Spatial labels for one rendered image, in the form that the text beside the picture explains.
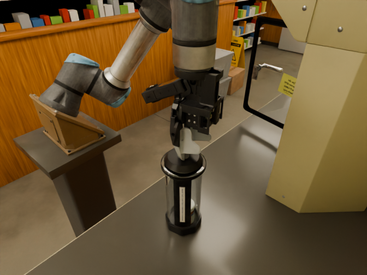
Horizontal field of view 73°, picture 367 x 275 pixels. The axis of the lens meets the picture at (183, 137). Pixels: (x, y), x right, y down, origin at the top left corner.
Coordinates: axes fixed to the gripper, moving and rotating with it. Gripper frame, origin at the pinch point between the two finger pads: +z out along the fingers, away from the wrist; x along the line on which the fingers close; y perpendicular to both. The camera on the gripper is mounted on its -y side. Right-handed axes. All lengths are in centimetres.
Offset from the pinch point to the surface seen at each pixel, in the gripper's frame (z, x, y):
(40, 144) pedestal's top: 26, 4, -69
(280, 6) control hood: -27.4, 23.3, 11.3
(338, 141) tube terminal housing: -0.5, 19.9, 31.0
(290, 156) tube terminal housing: 8.3, 20.4, 21.9
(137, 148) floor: 120, 114, -116
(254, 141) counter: 26, 48, 7
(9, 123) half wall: 68, 41, -178
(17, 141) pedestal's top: 26, 1, -80
